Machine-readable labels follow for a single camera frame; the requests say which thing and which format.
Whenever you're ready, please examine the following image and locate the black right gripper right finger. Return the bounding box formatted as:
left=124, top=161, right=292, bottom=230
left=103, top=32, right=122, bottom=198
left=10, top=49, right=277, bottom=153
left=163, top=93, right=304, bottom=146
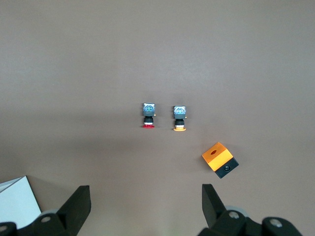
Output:
left=198, top=183, right=265, bottom=236

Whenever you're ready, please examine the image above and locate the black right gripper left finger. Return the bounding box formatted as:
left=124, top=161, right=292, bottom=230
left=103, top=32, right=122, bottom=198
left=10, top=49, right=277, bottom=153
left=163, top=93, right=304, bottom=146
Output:
left=19, top=185, right=92, bottom=236

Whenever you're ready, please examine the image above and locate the white drawer cabinet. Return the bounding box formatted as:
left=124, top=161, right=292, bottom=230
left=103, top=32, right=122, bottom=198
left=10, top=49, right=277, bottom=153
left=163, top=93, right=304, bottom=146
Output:
left=0, top=175, right=42, bottom=229

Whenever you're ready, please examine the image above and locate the orange black button box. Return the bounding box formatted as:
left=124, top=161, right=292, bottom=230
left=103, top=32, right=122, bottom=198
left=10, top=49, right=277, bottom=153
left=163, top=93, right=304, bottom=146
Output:
left=201, top=142, right=240, bottom=180

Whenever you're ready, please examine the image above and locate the orange push button switch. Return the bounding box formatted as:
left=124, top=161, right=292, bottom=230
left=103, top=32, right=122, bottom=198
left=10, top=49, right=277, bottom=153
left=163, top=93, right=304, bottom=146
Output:
left=172, top=105, right=188, bottom=132

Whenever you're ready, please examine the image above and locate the red push button switch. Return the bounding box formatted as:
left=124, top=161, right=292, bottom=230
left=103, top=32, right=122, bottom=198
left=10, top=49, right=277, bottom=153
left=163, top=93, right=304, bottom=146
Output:
left=142, top=103, right=158, bottom=129

